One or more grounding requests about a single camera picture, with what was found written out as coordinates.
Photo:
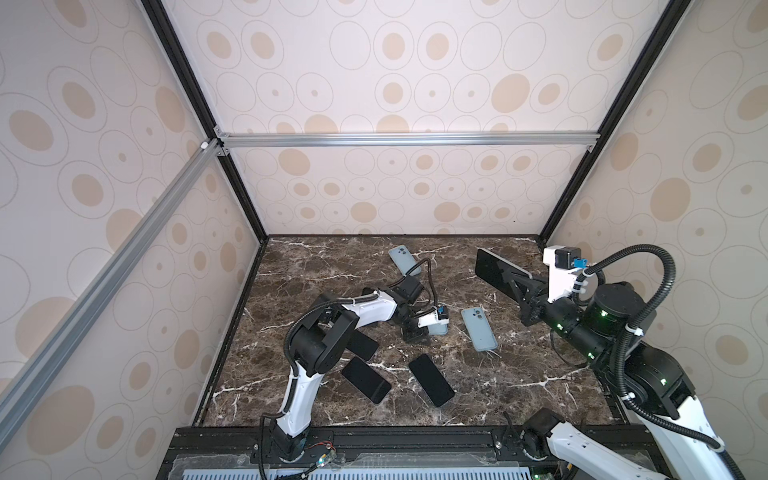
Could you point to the white-edged phone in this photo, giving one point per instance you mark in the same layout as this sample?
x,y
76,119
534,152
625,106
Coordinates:
x,y
508,278

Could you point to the purple-edged phone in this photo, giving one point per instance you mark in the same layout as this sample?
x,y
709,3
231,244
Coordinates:
x,y
366,380

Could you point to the blue-edged phone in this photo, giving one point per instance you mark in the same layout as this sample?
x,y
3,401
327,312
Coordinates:
x,y
431,380

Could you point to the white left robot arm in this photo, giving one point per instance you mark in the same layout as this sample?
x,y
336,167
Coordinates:
x,y
315,344

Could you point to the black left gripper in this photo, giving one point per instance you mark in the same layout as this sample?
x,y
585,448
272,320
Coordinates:
x,y
418,337

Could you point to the diagonal aluminium frame bar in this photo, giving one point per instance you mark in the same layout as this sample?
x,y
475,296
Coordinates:
x,y
39,372

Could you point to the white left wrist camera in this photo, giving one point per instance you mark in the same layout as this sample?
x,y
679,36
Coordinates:
x,y
437,316

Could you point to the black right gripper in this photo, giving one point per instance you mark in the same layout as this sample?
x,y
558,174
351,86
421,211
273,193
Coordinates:
x,y
537,291

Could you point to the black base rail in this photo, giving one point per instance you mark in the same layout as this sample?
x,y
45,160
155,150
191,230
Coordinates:
x,y
363,452

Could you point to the black phone case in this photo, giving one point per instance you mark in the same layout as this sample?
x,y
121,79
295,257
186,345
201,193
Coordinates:
x,y
362,346

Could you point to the light blue case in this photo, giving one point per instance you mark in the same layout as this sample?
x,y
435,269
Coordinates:
x,y
479,329
404,261
438,329

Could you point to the horizontal aluminium frame bar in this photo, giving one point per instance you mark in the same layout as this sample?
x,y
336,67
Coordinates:
x,y
427,139

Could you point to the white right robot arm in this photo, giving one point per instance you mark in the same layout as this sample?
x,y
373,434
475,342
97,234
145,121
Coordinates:
x,y
604,323

